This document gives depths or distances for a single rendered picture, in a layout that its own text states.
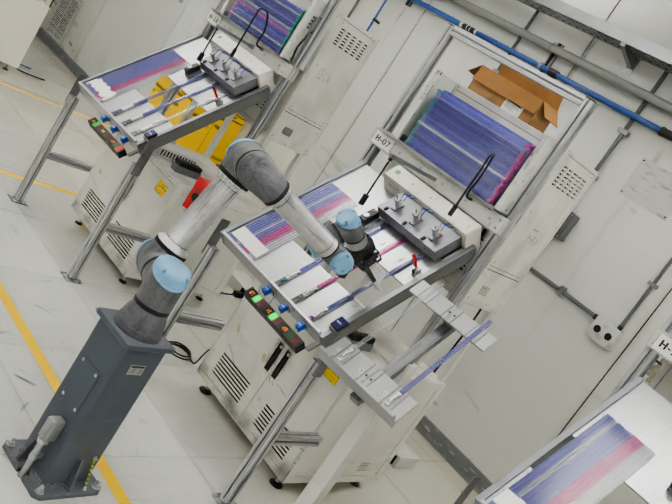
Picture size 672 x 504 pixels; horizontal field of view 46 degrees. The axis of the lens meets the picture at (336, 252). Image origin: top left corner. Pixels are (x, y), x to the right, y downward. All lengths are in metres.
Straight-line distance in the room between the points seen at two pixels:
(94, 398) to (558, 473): 1.36
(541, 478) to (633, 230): 2.21
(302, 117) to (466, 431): 1.96
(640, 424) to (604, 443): 0.15
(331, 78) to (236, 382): 1.66
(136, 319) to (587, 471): 1.37
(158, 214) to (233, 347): 0.89
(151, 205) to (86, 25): 4.67
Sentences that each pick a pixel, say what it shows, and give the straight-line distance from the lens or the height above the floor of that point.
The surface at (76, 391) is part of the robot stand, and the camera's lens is 2.49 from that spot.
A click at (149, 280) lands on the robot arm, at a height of 0.71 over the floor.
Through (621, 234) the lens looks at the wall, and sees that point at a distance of 4.42.
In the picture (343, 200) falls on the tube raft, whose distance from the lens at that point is 3.23.
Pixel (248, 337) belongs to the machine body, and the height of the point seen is 0.36.
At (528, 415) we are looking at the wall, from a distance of 4.47.
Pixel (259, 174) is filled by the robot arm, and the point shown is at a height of 1.14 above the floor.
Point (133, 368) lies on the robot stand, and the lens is 2.42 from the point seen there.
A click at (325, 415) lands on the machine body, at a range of 3.09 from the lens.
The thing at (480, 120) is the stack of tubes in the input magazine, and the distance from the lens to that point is 3.14.
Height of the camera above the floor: 1.53
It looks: 12 degrees down
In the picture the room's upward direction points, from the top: 33 degrees clockwise
